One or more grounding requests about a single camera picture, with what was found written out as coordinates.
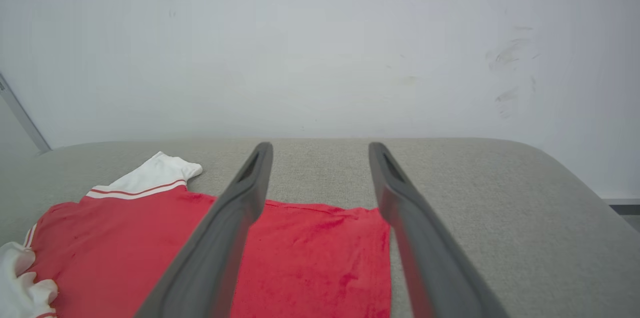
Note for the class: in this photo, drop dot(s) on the red and white t-shirt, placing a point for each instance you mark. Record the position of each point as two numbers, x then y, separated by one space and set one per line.
115 248

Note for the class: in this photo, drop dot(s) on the grey metal wall strip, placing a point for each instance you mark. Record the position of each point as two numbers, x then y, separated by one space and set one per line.
22 115

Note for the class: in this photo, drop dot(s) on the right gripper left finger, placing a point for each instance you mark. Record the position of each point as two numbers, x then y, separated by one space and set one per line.
215 258

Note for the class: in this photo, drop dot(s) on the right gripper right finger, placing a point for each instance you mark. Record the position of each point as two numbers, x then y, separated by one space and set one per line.
430 258

